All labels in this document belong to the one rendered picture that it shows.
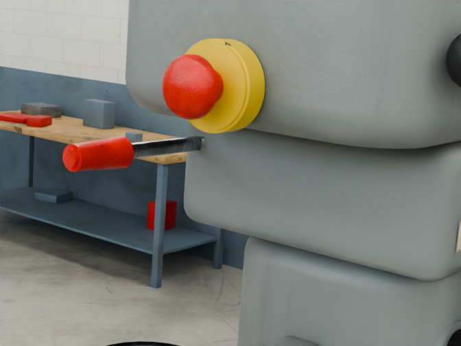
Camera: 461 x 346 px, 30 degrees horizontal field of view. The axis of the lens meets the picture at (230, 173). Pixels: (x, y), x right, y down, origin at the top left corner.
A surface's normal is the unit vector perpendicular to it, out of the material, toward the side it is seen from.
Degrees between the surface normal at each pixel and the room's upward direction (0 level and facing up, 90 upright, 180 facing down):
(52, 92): 90
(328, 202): 90
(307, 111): 99
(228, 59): 90
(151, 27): 90
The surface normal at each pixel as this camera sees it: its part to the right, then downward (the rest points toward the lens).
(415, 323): 0.22, 0.19
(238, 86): -0.61, 0.11
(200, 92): -0.07, 0.22
